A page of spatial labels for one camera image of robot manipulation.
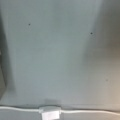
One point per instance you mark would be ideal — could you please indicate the white cable adapter block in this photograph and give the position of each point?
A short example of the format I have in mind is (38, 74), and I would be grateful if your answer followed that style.
(50, 113)

